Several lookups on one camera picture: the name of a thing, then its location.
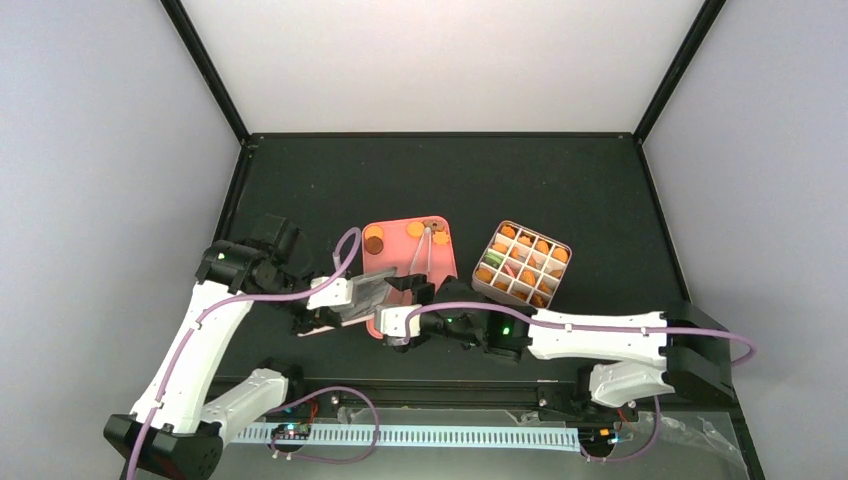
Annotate clear plastic tin lid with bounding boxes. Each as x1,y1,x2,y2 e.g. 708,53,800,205
297,267,397,337

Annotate metal serving tongs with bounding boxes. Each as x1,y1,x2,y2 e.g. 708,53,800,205
408,227,434,275

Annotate green round cookie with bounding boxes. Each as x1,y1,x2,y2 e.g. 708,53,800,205
483,252,504,268

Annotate white divided cookie tin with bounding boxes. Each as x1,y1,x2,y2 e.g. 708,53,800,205
471,220,573,308

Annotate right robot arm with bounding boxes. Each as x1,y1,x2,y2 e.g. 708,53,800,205
375,274,736,419

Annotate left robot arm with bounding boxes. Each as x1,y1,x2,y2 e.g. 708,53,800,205
103,215,362,479

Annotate pink cookie tray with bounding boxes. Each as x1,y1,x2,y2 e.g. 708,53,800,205
360,215,460,340

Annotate orange flower cookie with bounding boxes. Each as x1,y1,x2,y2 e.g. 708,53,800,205
432,231,451,246

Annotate round orange cracker cookie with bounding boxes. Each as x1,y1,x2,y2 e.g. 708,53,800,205
406,221,426,238

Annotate dark chocolate round cookie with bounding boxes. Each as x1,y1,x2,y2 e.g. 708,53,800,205
364,236,384,255

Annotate brown flower jam cookie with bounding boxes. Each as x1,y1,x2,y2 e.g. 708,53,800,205
423,218,446,232

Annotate dotted cracker beside chocolate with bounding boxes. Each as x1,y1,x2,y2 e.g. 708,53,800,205
363,224,384,240

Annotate left base circuit board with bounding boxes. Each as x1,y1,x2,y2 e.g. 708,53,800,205
271,423,312,443

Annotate base circuit board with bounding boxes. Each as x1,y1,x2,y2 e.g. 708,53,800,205
578,428,633,445
271,423,312,443

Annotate right base circuit board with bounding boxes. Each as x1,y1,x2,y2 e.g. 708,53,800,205
578,428,633,445

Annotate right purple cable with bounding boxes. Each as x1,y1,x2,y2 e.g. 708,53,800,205
404,301,759,464

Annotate purple cable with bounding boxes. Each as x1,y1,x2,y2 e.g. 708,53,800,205
125,227,382,480
404,301,759,464

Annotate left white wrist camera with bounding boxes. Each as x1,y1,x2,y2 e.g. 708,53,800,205
307,277,353,310

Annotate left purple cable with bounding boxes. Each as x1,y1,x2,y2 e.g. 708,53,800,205
125,227,382,480

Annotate white slotted cable duct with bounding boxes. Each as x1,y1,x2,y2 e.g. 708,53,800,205
276,424,580,452

